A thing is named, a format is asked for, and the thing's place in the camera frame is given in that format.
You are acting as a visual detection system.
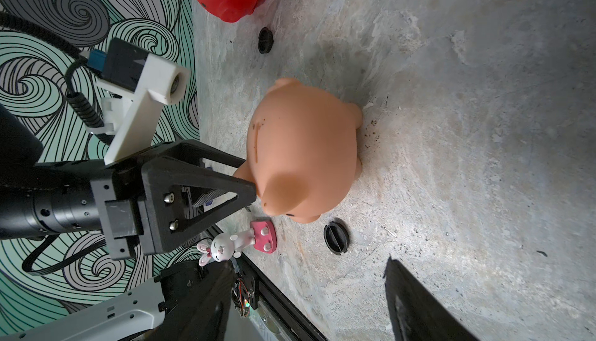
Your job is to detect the white bunny on pink base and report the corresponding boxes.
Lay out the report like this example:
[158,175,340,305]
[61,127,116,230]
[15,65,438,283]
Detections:
[196,220,277,267]

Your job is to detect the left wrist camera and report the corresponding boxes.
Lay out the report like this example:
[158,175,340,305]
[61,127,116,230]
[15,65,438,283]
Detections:
[87,38,190,165]

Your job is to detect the black plug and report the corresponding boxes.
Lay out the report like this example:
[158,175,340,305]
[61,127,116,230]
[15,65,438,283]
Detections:
[323,218,350,256]
[258,27,274,55]

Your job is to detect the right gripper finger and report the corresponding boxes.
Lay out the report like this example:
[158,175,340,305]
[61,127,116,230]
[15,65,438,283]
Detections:
[384,258,478,341]

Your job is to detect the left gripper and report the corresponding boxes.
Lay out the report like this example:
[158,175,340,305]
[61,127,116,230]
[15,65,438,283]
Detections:
[90,140,256,260]

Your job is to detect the peach piggy bank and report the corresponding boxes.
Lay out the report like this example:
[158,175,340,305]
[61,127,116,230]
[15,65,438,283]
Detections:
[234,78,363,224]

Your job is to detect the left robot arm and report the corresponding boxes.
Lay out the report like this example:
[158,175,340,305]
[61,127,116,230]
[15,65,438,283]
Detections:
[1,110,256,260]

